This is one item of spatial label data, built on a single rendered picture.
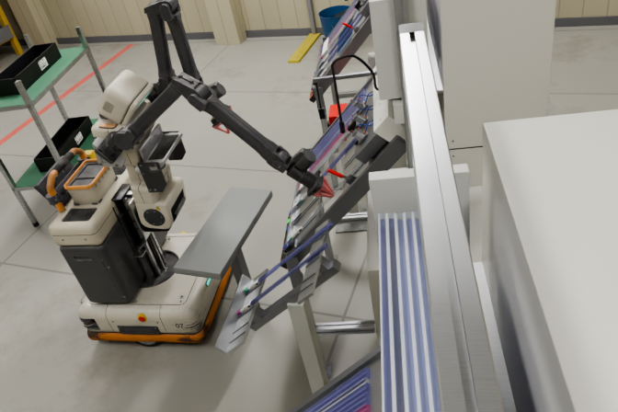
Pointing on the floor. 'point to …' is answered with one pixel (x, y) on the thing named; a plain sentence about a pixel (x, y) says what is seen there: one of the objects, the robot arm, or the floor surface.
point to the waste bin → (330, 17)
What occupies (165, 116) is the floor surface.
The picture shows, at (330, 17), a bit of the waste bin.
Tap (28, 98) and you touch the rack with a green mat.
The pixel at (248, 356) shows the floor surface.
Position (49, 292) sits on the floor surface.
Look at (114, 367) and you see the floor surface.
